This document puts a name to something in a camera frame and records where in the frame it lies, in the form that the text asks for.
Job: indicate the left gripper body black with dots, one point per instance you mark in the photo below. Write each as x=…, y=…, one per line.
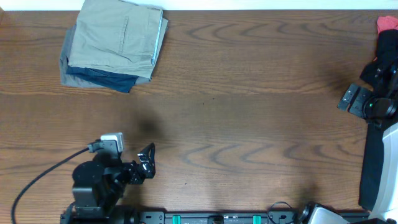
x=130, y=175

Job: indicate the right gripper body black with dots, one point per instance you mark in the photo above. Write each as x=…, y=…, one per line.
x=372, y=107

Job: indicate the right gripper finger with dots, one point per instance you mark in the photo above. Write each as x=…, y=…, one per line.
x=357, y=100
x=347, y=97

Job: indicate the light khaki shorts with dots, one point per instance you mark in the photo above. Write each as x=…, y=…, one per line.
x=117, y=37

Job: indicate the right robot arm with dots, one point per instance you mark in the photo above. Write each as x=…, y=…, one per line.
x=385, y=209

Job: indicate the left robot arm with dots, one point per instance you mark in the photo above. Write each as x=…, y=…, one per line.
x=101, y=182

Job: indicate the red cloth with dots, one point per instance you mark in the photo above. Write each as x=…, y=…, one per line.
x=386, y=23

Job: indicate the folded navy blue shorts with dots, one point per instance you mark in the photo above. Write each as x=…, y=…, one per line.
x=115, y=81

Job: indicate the black garment at right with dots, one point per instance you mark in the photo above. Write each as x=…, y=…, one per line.
x=386, y=55

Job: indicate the folded grey shorts under navy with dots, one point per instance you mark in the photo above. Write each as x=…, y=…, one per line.
x=70, y=80

